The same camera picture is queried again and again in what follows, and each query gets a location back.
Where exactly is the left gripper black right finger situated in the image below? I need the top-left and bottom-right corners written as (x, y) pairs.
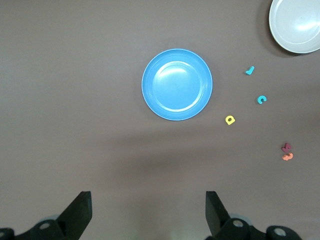
top-left (205, 191), bottom-right (301, 240)

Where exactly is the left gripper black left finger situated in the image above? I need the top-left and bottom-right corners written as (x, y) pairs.
top-left (0, 191), bottom-right (93, 240)

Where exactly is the brown table cover sheet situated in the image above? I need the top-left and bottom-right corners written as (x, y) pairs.
top-left (0, 0), bottom-right (320, 240)

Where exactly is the blue plate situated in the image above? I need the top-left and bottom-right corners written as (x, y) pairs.
top-left (141, 48), bottom-right (214, 122)

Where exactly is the beige plate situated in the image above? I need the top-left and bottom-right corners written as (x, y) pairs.
top-left (268, 0), bottom-right (320, 55)

